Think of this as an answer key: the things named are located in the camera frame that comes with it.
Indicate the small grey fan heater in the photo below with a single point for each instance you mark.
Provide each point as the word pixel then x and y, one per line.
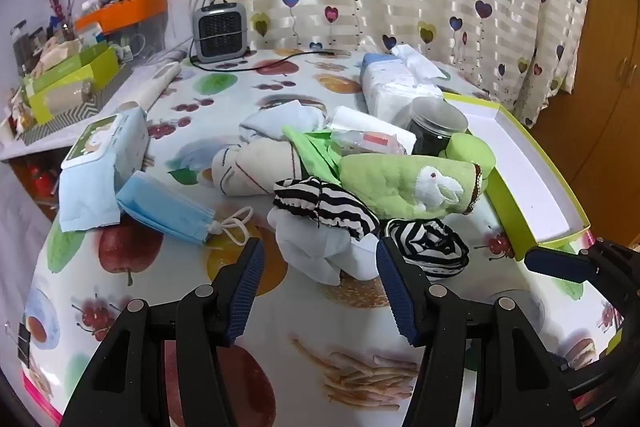
pixel 220 32

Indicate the clear plastic jar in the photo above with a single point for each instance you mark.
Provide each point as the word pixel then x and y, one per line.
pixel 435 127

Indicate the light green round lid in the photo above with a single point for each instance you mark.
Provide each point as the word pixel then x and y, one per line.
pixel 470 149

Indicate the green wet wipes pack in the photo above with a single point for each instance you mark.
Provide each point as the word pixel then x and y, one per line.
pixel 105 142

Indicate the lime gift box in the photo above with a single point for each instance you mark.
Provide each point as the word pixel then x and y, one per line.
pixel 65 99

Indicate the olive green box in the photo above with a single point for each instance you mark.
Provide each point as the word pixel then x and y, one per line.
pixel 60 69

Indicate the rolled white paper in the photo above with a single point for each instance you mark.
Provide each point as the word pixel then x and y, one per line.
pixel 155 87

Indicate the white soft tissue pack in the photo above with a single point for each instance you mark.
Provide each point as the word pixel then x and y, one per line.
pixel 385 92

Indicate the black binder clip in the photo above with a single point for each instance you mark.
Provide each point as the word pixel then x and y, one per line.
pixel 22 337

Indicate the orange rimmed clear bin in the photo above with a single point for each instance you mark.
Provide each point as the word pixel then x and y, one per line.
pixel 130 7

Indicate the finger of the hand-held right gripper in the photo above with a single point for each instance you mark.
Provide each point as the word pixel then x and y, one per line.
pixel 555 263

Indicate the blue face masks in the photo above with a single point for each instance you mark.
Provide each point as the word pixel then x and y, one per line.
pixel 165 207

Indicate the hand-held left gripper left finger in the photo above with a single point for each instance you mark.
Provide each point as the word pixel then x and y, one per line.
pixel 245 292

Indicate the wooden cabinet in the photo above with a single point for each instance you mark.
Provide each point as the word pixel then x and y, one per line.
pixel 600 107

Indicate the lime green box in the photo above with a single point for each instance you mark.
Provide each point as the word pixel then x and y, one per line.
pixel 525 172

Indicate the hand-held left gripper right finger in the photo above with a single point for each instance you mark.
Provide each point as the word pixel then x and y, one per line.
pixel 400 292

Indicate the glass jar with dark lid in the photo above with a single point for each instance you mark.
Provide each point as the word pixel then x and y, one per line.
pixel 21 47

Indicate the beige towel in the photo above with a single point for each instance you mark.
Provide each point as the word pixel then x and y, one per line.
pixel 250 167

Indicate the light blue soft pack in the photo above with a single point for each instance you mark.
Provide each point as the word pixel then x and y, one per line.
pixel 85 202

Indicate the white sock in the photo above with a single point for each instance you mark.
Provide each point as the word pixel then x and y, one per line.
pixel 280 119

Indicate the chevron pattern tray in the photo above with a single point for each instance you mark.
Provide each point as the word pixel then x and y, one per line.
pixel 80 113

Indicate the green cloth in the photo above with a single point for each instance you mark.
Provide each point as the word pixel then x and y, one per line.
pixel 312 152

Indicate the clear plastic packet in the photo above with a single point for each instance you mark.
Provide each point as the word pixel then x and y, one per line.
pixel 372 140

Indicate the black white striped cloth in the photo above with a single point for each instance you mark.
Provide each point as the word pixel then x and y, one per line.
pixel 320 207
pixel 430 252

